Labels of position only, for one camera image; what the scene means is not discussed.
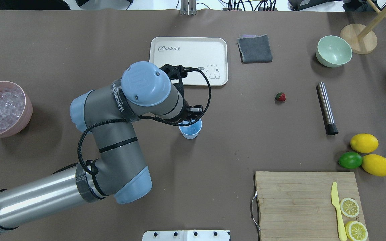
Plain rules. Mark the steel muddler black tip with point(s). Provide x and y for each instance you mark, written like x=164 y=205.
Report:
x=331 y=128

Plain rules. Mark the lemon half slice lower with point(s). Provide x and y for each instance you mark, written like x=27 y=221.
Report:
x=356 y=231

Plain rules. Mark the pink bowl of ice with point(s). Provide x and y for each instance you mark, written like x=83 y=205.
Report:
x=15 y=109

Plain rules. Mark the wooden cutting board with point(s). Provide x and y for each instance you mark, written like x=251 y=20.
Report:
x=296 y=205

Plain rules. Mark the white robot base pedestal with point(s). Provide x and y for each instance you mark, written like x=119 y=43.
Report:
x=188 y=235

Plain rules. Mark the mint green bowl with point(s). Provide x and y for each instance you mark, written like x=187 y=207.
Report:
x=333 y=51

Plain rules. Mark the grey folded cloth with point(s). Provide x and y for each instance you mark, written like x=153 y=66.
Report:
x=255 y=49

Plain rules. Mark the yellow lemon near lime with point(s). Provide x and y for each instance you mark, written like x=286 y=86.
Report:
x=364 y=143

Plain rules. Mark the light blue plastic cup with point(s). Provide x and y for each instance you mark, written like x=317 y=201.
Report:
x=191 y=131

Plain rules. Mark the lemon half slice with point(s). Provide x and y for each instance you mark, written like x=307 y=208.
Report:
x=356 y=231
x=349 y=207

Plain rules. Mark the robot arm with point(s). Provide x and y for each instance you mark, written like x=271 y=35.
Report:
x=110 y=160

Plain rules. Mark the green lime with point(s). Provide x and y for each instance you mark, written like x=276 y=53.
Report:
x=350 y=160

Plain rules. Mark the cream rabbit tray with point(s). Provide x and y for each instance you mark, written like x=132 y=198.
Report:
x=207 y=54

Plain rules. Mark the lemon half slice upper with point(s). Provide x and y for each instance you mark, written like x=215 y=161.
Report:
x=349 y=207

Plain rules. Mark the yellow lemon outer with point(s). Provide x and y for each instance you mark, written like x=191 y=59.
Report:
x=374 y=164

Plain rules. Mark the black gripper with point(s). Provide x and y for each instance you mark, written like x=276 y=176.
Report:
x=193 y=113

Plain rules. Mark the red strawberry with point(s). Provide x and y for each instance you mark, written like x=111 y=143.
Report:
x=280 y=97

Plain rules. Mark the yellow plastic knife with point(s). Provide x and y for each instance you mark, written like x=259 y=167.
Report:
x=335 y=202

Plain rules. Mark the wooden cup tree stand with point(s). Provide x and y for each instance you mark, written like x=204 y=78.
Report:
x=362 y=39

